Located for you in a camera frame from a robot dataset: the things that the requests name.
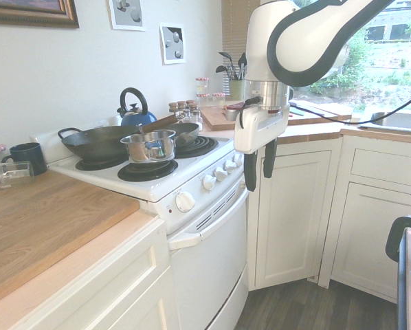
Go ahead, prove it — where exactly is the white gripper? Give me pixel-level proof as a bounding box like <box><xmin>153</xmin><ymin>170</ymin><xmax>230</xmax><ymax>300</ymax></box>
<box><xmin>234</xmin><ymin>104</ymin><xmax>291</xmax><ymax>193</ymax></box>

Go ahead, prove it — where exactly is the large white oven knob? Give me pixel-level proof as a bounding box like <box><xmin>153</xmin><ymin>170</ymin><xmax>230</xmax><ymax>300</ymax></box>
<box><xmin>175</xmin><ymin>191</ymin><xmax>196</xmax><ymax>213</ymax></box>

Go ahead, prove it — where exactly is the white corner cabinet door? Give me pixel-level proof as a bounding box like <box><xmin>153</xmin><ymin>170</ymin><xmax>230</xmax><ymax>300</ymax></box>
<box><xmin>254</xmin><ymin>140</ymin><xmax>334</xmax><ymax>287</ymax></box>

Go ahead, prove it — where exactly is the black coil burner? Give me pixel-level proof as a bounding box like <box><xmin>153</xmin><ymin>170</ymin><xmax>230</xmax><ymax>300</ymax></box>
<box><xmin>117</xmin><ymin>159</ymin><xmax>179</xmax><ymax>182</ymax></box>
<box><xmin>173</xmin><ymin>135</ymin><xmax>220</xmax><ymax>160</ymax></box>
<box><xmin>75</xmin><ymin>156</ymin><xmax>124</xmax><ymax>172</ymax></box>

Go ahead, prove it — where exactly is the thick wooden cutting board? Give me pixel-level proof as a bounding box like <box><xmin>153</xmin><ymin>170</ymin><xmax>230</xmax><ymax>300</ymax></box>
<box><xmin>199</xmin><ymin>102</ymin><xmax>353</xmax><ymax>133</ymax></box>

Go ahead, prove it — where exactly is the green utensil holder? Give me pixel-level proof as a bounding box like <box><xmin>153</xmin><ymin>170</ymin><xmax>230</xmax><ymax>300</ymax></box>
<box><xmin>229</xmin><ymin>78</ymin><xmax>247</xmax><ymax>102</ymax></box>

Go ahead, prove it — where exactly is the tall jar with red lid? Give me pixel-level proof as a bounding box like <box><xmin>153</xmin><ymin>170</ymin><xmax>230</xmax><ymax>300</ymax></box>
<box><xmin>195</xmin><ymin>76</ymin><xmax>210</xmax><ymax>96</ymax></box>

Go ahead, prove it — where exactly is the black kitchen ladle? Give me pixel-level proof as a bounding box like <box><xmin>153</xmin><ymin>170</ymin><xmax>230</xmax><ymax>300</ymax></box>
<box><xmin>215</xmin><ymin>64</ymin><xmax>232</xmax><ymax>81</ymax></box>

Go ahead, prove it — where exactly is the black kitchen spoon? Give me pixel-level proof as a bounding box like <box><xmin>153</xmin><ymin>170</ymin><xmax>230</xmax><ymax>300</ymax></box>
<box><xmin>238</xmin><ymin>52</ymin><xmax>249</xmax><ymax>81</ymax></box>

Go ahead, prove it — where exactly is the shiny steel pot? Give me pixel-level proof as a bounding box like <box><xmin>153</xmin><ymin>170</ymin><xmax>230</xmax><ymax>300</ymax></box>
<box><xmin>120</xmin><ymin>129</ymin><xmax>177</xmax><ymax>164</ymax></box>

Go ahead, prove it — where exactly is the black kitchen spatula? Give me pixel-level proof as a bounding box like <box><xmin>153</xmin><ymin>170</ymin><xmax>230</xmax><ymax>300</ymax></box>
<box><xmin>218</xmin><ymin>51</ymin><xmax>236</xmax><ymax>81</ymax></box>

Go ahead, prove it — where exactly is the white electric stove body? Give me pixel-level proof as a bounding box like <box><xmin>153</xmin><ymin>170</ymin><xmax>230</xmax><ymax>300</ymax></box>
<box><xmin>29</xmin><ymin>118</ymin><xmax>252</xmax><ymax>330</ymax></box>

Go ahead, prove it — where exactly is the white cabinet drawer front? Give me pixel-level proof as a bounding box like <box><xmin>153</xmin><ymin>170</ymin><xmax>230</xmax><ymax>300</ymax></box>
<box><xmin>351</xmin><ymin>147</ymin><xmax>411</xmax><ymax>189</ymax></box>

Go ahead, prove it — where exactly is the white cabinet door under sink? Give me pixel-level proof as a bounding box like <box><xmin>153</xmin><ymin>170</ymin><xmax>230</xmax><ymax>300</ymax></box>
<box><xmin>330</xmin><ymin>181</ymin><xmax>411</xmax><ymax>304</ymax></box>

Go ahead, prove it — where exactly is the utensil holder with utensils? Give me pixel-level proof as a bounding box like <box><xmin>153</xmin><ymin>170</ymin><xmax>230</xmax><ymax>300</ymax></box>
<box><xmin>221</xmin><ymin>0</ymin><xmax>262</xmax><ymax>102</ymax></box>

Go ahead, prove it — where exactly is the white stove bottom drawer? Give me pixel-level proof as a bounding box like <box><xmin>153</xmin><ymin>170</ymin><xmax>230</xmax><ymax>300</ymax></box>
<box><xmin>207</xmin><ymin>271</ymin><xmax>250</xmax><ymax>330</ymax></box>

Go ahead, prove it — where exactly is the stainless steel sink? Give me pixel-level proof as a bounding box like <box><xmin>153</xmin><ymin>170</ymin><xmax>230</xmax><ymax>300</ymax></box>
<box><xmin>357</xmin><ymin>111</ymin><xmax>411</xmax><ymax>134</ymax></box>

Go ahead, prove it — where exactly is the small paper print of shapes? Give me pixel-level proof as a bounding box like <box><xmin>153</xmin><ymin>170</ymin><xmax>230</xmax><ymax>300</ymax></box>
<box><xmin>158</xmin><ymin>22</ymin><xmax>187</xmax><ymax>65</ymax></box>

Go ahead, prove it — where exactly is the black cast iron wok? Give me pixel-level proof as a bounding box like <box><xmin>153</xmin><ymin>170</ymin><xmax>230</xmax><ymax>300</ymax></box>
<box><xmin>57</xmin><ymin>124</ymin><xmax>142</xmax><ymax>163</ymax></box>

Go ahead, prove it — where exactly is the white cabinet beside stove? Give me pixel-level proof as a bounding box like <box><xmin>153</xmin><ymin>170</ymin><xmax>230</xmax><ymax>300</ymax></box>
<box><xmin>5</xmin><ymin>214</ymin><xmax>179</xmax><ymax>330</ymax></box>

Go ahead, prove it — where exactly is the large paper print of shapes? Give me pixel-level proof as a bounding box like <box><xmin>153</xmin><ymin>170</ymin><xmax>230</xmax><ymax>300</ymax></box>
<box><xmin>108</xmin><ymin>0</ymin><xmax>147</xmax><ymax>32</ymax></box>

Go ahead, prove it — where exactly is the dark blue mug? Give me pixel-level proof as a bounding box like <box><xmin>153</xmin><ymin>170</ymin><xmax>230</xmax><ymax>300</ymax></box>
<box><xmin>1</xmin><ymin>142</ymin><xmax>49</xmax><ymax>177</ymax></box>

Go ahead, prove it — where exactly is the empty clear glass jar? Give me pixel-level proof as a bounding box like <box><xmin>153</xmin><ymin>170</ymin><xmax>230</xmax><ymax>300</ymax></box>
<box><xmin>0</xmin><ymin>159</ymin><xmax>36</xmax><ymax>190</ymax></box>

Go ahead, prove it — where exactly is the framed painting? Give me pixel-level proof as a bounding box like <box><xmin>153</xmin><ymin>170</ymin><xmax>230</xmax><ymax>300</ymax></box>
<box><xmin>0</xmin><ymin>0</ymin><xmax>80</xmax><ymax>30</ymax></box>

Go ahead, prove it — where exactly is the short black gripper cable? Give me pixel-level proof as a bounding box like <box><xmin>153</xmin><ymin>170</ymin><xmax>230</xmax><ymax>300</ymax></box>
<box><xmin>237</xmin><ymin>96</ymin><xmax>263</xmax><ymax>131</ymax></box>

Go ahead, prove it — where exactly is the dark pan with wooden handle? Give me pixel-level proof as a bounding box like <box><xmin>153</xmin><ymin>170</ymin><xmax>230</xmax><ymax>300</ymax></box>
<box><xmin>138</xmin><ymin>113</ymin><xmax>201</xmax><ymax>148</ymax></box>

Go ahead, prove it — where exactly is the white oven door with handle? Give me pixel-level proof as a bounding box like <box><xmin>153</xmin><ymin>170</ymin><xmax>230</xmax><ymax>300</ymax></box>
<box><xmin>167</xmin><ymin>178</ymin><xmax>251</xmax><ymax>330</ymax></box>

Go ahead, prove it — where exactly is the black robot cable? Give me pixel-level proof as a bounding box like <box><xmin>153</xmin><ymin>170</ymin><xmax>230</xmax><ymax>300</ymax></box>
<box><xmin>289</xmin><ymin>87</ymin><xmax>411</xmax><ymax>124</ymax></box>

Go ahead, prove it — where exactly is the blue kettle with black handle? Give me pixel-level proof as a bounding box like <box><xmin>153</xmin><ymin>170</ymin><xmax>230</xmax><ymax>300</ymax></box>
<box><xmin>117</xmin><ymin>87</ymin><xmax>158</xmax><ymax>129</ymax></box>

